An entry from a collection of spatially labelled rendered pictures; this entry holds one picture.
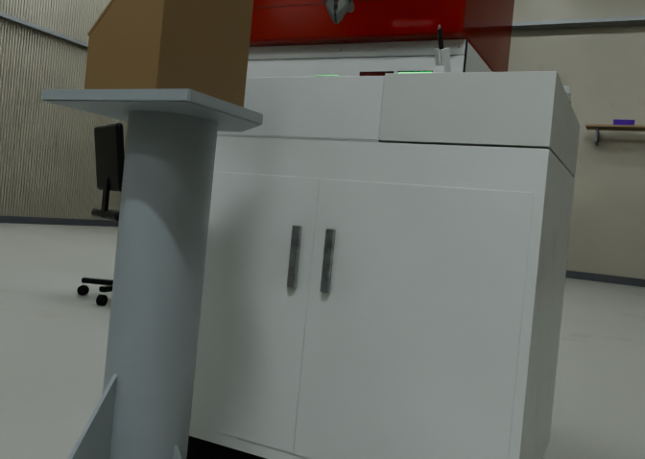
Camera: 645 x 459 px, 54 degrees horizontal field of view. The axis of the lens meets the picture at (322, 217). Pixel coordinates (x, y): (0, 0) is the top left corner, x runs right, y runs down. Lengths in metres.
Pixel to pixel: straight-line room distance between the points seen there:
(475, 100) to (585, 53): 10.02
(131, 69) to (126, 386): 0.53
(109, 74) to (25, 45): 10.92
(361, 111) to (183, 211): 0.48
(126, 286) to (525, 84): 0.84
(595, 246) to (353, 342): 9.63
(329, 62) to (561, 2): 9.61
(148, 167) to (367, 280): 0.53
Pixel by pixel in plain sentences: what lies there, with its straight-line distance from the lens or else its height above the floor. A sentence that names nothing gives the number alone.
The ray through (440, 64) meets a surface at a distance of 1.68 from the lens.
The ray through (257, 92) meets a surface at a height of 0.92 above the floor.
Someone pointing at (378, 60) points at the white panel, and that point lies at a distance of 2.11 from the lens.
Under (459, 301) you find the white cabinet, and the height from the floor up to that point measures 0.50.
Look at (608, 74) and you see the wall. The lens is 11.22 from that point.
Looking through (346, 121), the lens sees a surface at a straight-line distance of 1.41.
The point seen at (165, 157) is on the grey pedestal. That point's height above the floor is 0.72.
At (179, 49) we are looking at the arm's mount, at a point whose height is 0.90.
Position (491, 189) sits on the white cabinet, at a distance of 1.30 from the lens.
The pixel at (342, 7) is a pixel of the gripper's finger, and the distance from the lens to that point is 1.53.
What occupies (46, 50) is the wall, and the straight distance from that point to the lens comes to 12.31.
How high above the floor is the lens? 0.65
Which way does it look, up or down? level
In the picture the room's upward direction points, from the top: 5 degrees clockwise
